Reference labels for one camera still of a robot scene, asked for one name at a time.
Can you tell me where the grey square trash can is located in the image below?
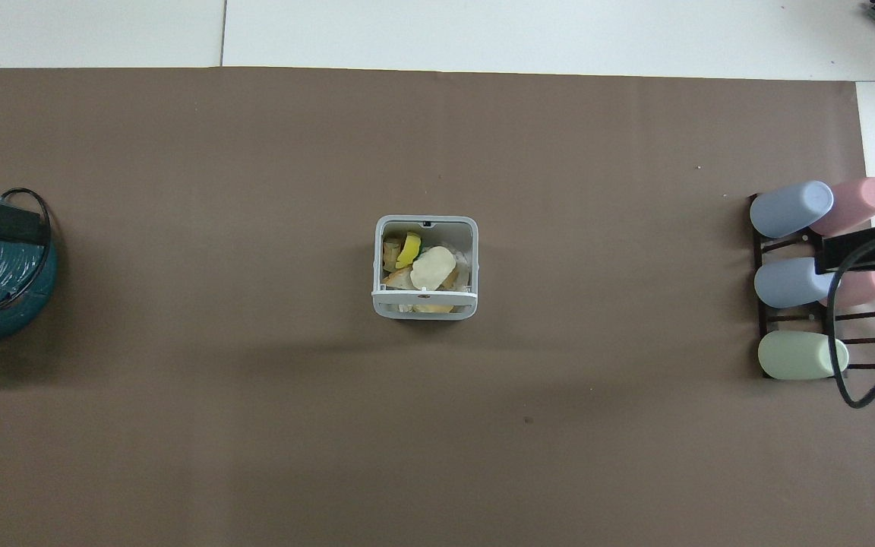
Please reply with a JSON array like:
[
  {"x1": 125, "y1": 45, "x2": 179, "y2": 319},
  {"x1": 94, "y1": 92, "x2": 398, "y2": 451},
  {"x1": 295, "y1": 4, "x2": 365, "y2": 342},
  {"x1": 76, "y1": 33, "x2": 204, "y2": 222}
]
[{"x1": 373, "y1": 215, "x2": 479, "y2": 321}]

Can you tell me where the grey trash can lid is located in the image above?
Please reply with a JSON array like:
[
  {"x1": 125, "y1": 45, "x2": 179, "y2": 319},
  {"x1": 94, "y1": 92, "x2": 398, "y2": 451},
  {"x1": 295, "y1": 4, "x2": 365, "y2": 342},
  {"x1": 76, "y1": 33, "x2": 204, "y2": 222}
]
[{"x1": 371, "y1": 286, "x2": 479, "y2": 321}]

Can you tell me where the pink cup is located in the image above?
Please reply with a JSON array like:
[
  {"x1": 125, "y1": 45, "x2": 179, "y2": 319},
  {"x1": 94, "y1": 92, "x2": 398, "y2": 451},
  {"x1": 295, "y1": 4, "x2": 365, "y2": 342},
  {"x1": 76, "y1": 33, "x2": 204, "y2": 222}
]
[
  {"x1": 817, "y1": 269, "x2": 875, "y2": 309},
  {"x1": 810, "y1": 176, "x2": 875, "y2": 237}
]

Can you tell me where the dark cup rack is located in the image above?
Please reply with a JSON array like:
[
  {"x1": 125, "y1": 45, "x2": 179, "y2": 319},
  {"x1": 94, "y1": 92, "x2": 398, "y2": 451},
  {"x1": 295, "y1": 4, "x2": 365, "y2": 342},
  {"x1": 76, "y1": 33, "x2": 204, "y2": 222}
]
[{"x1": 747, "y1": 193, "x2": 875, "y2": 379}]

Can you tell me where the blue cup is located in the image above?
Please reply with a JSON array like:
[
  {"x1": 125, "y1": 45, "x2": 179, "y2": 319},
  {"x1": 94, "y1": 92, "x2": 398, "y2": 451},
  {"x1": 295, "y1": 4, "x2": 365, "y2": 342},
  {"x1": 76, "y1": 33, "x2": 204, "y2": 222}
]
[
  {"x1": 753, "y1": 257, "x2": 838, "y2": 309},
  {"x1": 749, "y1": 180, "x2": 836, "y2": 239}
]

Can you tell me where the green cup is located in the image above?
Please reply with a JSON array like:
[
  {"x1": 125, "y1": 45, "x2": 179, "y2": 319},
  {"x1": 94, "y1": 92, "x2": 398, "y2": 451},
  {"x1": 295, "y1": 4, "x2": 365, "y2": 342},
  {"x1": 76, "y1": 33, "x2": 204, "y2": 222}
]
[{"x1": 757, "y1": 330, "x2": 850, "y2": 381}]

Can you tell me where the yellow food scrap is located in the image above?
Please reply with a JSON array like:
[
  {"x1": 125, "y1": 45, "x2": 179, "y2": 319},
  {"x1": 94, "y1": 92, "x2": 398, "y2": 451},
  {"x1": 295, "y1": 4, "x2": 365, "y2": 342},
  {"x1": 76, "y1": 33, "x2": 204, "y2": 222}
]
[{"x1": 396, "y1": 232, "x2": 422, "y2": 270}]

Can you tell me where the cream round food scrap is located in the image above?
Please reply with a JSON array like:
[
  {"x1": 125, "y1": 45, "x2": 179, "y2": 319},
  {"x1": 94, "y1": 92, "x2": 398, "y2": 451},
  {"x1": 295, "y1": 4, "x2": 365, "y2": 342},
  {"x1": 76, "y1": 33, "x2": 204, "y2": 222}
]
[{"x1": 410, "y1": 246, "x2": 458, "y2": 292}]

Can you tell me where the black cable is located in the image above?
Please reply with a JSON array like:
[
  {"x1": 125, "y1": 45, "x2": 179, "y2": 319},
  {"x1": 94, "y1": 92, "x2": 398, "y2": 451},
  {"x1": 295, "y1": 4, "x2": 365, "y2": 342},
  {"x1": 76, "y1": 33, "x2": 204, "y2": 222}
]
[
  {"x1": 0, "y1": 187, "x2": 54, "y2": 331},
  {"x1": 824, "y1": 226, "x2": 875, "y2": 409}
]

